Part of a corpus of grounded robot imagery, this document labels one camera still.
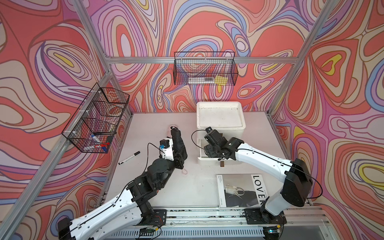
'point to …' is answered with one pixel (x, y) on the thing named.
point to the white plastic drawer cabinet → (227, 117)
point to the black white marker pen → (134, 154)
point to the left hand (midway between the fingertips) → (183, 147)
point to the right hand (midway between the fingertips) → (215, 149)
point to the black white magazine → (241, 190)
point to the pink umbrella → (184, 171)
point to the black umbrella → (178, 145)
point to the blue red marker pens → (103, 145)
